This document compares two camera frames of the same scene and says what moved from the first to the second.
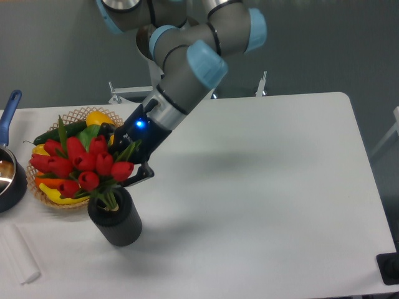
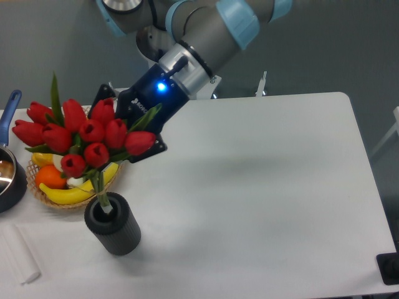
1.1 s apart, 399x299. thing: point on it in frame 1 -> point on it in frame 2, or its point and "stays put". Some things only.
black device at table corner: [388, 263] stays put
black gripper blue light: [138, 131] -> [153, 88]
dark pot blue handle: [13, 174] stays put
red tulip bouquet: [84, 163] -> [87, 142]
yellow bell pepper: [39, 149] -> [41, 159]
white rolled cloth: [25, 266] stays put
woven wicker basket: [77, 116] stays put
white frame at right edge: [395, 128] stays put
